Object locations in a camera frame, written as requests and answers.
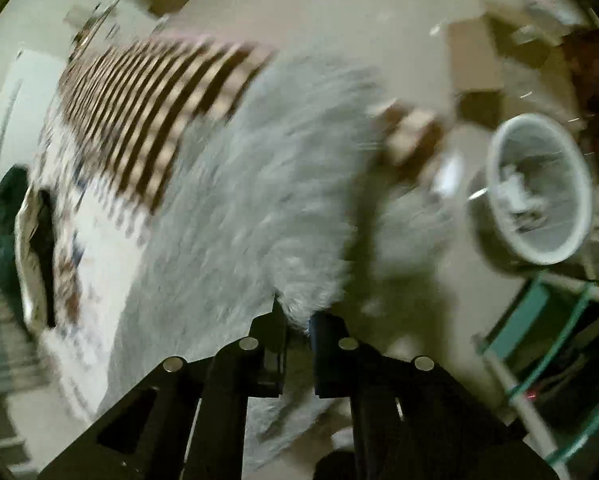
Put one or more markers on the black cloth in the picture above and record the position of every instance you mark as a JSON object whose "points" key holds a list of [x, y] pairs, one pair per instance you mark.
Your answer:
{"points": [[44, 240]]}

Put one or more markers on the dark green cloth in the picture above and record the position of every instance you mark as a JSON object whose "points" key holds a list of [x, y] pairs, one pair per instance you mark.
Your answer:
{"points": [[2, 240]]}

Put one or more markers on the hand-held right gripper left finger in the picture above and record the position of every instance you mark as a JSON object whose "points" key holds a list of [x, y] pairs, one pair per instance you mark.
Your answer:
{"points": [[272, 342]]}

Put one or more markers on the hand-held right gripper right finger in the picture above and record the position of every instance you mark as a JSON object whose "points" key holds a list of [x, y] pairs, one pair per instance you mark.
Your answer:
{"points": [[324, 345]]}

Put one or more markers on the grey fluffy blanket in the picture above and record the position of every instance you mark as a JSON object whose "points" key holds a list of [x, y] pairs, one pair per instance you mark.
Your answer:
{"points": [[259, 185]]}

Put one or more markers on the crumpled white paper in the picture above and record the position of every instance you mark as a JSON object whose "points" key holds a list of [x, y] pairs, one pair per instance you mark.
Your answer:
{"points": [[517, 192]]}

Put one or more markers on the floral blanket with checked border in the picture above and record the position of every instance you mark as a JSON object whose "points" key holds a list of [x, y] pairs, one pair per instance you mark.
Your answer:
{"points": [[144, 100]]}

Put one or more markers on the white cloth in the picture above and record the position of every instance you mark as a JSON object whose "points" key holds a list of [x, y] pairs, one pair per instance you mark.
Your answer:
{"points": [[27, 270]]}

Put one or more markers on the brown cardboard box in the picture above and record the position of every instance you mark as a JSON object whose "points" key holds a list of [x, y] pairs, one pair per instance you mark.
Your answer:
{"points": [[474, 55]]}

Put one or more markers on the white waste basket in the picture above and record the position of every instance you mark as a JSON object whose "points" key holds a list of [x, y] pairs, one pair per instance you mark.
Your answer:
{"points": [[499, 212]]}

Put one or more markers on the dark red cloth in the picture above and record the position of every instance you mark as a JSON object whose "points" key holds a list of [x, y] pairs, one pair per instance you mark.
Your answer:
{"points": [[597, 90]]}

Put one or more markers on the green and white rack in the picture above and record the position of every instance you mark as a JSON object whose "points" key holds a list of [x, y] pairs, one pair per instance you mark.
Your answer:
{"points": [[522, 320]]}

